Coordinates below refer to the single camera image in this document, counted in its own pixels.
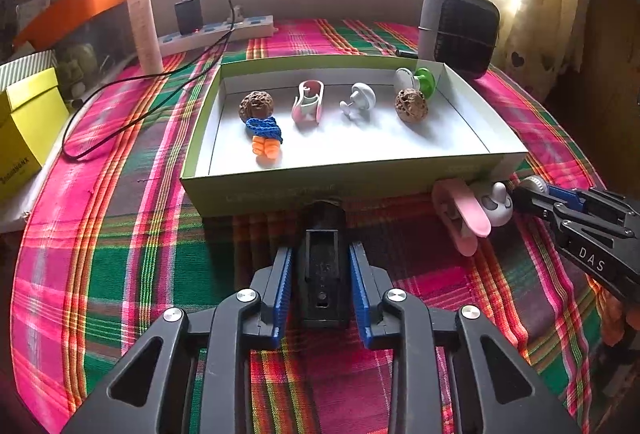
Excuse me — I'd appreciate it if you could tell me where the white smiley round hook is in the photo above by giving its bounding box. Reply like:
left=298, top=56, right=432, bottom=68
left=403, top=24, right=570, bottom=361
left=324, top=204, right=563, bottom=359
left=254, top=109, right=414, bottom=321
left=470, top=182, right=514, bottom=227

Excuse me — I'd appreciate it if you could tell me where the pink nail clipper case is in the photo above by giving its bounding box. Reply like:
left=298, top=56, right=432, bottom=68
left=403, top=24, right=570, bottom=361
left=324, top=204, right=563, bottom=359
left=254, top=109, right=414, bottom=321
left=432, top=179, right=491, bottom=257

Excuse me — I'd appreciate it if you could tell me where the black battery charger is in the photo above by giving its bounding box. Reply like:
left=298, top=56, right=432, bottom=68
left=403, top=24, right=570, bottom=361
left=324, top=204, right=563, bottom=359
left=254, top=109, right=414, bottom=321
left=295, top=200, right=352, bottom=329

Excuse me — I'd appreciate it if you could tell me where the right hand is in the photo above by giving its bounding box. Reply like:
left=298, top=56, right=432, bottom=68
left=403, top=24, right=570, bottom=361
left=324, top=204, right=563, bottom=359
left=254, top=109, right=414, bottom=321
left=598, top=290, right=639, bottom=346

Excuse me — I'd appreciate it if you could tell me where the plaid pink green blanket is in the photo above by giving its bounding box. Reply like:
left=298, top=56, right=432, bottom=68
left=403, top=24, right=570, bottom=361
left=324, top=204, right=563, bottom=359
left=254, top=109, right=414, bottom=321
left=8, top=17, right=609, bottom=434

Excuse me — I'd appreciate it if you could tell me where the brown walnut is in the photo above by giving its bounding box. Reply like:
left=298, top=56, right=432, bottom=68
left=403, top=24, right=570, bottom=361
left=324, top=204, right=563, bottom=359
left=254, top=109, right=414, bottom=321
left=395, top=89, right=428, bottom=123

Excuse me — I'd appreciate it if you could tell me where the white green spool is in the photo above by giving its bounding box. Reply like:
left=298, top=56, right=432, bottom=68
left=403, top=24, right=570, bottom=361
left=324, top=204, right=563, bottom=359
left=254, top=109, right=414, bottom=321
left=394, top=67, right=437, bottom=100

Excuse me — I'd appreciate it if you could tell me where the grey black space heater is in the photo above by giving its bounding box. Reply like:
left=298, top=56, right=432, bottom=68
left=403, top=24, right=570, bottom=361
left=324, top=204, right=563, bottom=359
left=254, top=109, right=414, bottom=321
left=418, top=0, right=500, bottom=79

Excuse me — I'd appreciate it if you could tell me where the yellow heart curtain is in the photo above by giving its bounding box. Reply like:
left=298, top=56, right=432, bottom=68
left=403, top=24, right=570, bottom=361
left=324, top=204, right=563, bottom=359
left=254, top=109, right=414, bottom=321
left=492, top=0, right=590, bottom=102

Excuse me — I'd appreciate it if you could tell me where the white mushroom hook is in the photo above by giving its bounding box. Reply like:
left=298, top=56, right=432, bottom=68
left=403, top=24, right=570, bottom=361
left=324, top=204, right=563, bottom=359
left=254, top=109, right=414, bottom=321
left=338, top=82, right=376, bottom=115

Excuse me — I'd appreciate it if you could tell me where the pink white clip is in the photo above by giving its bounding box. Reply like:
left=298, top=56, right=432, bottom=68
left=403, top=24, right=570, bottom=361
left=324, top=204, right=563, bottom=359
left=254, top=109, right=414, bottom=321
left=291, top=80, right=324, bottom=124

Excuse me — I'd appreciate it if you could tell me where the green white shallow box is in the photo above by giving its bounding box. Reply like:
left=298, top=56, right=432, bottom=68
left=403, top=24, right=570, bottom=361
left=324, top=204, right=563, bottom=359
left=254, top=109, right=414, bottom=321
left=181, top=55, right=527, bottom=217

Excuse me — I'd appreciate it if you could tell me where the yellow box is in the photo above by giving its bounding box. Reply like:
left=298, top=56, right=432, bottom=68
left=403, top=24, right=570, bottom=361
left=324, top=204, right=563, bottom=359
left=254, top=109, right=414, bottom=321
left=0, top=67, right=68, bottom=201

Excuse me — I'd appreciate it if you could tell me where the white power strip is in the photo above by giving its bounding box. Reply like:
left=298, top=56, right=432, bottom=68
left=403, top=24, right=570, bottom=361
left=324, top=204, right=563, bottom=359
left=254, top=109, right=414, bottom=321
left=158, top=15, right=274, bottom=56

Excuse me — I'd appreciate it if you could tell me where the striped white box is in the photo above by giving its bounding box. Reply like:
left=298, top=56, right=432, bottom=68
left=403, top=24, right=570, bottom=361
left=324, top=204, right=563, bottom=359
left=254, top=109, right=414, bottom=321
left=0, top=50, right=58, bottom=91

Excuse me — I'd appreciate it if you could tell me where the black charger adapter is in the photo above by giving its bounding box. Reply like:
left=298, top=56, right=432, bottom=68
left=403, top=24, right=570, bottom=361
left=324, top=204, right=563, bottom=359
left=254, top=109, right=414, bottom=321
left=175, top=0, right=204, bottom=36

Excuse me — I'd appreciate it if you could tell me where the pink tall tube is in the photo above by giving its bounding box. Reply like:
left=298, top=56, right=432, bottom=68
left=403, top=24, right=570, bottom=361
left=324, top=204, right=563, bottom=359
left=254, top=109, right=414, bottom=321
left=126, top=0, right=164, bottom=75

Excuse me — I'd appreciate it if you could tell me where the orange tray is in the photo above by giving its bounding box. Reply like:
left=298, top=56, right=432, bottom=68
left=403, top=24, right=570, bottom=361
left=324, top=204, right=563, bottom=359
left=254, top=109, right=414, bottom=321
left=13, top=0, right=126, bottom=51

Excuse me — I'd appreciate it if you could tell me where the walnut keychain blue cord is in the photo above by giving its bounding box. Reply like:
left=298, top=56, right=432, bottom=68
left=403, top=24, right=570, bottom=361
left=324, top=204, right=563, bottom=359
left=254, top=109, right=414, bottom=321
left=237, top=90, right=284, bottom=163

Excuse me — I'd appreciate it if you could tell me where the black charger cable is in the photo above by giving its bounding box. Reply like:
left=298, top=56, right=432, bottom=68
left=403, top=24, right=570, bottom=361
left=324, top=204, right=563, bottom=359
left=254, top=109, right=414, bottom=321
left=60, top=0, right=237, bottom=163

